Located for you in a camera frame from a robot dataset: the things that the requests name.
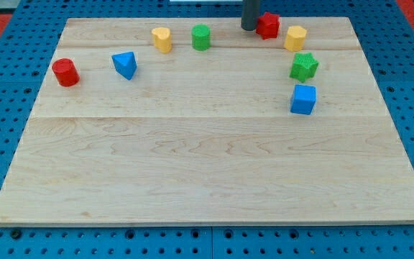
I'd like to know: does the green star block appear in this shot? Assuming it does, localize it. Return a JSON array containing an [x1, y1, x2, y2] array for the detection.
[[290, 53, 319, 83]]

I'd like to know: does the red star block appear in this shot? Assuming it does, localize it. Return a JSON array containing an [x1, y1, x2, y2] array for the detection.
[[256, 12, 280, 40]]

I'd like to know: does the blue triangular prism block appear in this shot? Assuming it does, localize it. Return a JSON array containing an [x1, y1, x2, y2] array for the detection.
[[111, 52, 137, 81]]

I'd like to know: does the wooden board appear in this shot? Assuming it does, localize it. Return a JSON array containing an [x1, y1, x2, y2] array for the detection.
[[0, 17, 414, 227]]

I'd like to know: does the yellow hexagon block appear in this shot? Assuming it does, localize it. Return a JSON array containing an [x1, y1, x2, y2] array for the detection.
[[284, 25, 307, 52]]

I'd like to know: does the green cylinder block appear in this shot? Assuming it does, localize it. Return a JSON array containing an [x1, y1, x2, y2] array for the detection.
[[191, 24, 211, 51]]

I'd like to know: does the yellow heart block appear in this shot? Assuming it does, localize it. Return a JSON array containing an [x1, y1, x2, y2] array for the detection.
[[151, 27, 172, 53]]

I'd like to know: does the red cylinder block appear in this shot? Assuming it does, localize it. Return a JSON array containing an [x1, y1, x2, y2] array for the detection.
[[52, 58, 80, 87]]

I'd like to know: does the blue cube block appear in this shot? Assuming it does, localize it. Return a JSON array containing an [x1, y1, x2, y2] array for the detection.
[[290, 84, 317, 115]]

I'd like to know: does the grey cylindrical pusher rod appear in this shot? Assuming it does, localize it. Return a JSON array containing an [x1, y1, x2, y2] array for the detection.
[[241, 0, 260, 31]]

